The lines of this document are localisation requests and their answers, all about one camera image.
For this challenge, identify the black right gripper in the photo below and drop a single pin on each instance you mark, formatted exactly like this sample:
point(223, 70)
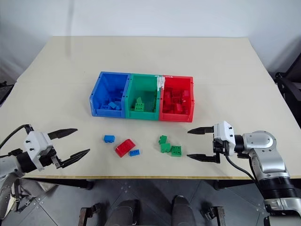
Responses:
point(219, 148)

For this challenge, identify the large red toy brick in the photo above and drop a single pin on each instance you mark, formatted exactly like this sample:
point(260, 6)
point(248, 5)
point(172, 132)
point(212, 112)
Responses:
point(125, 147)

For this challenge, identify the red plastic storage bin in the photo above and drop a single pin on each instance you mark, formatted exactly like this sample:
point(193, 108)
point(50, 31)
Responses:
point(178, 83)

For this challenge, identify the black background object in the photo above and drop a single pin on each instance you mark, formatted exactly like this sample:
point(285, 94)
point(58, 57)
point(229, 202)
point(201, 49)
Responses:
point(4, 91)

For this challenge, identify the blue plastic storage bin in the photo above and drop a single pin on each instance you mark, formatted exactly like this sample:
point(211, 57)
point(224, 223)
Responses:
point(110, 84)

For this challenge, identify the black equipment stand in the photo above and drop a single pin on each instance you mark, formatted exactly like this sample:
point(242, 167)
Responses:
point(289, 87)

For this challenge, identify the green plastic storage bin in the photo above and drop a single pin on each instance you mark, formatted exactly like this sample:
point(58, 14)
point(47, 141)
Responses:
point(143, 83)

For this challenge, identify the brown table foot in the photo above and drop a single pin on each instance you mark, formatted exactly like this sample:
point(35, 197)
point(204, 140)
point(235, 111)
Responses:
point(215, 214)
point(88, 213)

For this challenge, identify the dark green toy brick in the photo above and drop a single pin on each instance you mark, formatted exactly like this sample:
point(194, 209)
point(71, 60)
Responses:
point(150, 105)

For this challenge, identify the flat blue toy brick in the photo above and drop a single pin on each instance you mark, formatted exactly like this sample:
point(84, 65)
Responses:
point(134, 153)

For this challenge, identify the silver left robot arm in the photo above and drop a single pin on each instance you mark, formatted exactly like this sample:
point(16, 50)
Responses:
point(9, 164)

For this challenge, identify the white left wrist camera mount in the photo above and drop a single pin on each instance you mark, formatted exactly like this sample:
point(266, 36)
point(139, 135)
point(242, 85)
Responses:
point(35, 143)

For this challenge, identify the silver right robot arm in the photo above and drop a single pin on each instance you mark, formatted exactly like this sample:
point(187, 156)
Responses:
point(270, 160)

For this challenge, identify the light green toy brick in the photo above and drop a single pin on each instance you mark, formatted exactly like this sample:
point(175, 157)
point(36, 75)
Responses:
point(140, 107)

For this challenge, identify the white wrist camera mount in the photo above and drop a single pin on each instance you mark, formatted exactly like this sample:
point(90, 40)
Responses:
point(224, 135)
point(35, 143)

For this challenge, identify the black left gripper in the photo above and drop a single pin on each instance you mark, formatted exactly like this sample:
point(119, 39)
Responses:
point(48, 158)

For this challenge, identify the white torn tape patch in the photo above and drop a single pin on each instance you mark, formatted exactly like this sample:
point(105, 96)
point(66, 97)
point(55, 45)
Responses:
point(160, 82)

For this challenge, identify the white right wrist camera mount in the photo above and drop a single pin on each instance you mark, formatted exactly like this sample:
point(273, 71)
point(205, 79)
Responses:
point(224, 135)

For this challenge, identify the black table frame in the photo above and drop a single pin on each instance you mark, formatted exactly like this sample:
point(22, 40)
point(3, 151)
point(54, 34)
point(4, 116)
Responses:
point(150, 182)

